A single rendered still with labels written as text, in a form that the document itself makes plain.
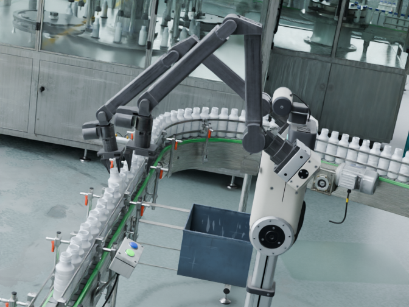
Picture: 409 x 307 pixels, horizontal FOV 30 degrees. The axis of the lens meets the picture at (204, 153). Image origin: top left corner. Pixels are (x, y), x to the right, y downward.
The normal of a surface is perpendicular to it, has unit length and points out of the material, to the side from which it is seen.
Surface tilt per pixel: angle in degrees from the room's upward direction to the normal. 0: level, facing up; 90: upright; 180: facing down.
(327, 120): 89
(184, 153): 90
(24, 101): 90
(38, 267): 0
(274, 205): 101
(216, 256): 90
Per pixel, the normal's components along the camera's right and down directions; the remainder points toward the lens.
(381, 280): 0.14, -0.93
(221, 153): 0.29, 0.35
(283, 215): -0.14, 0.48
